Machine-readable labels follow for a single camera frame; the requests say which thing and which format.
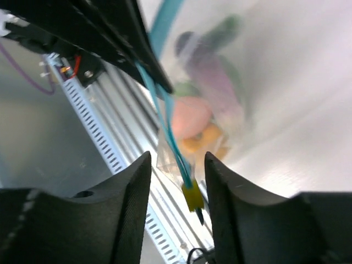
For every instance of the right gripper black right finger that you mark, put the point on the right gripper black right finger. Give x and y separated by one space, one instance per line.
253 225

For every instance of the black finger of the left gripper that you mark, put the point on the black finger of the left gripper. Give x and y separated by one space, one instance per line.
111 30

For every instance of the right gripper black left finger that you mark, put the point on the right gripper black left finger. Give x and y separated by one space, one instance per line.
104 224

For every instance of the green toy bell pepper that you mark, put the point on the green toy bell pepper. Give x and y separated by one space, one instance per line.
186 88

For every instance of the dark green toy chili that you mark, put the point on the dark green toy chili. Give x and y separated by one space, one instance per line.
223 33

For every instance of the pink toy food piece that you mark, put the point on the pink toy food piece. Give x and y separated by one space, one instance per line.
190 116

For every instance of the purple toy eggplant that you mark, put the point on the purple toy eggplant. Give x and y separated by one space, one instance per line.
217 80

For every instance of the yellow toy lemon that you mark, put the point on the yellow toy lemon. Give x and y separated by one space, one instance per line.
211 139

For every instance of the clear zip top bag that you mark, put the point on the clear zip top bag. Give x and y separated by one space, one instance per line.
265 85

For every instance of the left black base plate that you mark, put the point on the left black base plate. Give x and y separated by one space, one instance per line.
87 68

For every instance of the white slotted cable duct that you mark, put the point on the white slotted cable duct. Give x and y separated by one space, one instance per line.
83 101

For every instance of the aluminium mounting rail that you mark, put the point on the aluminium mounting rail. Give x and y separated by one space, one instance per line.
133 125

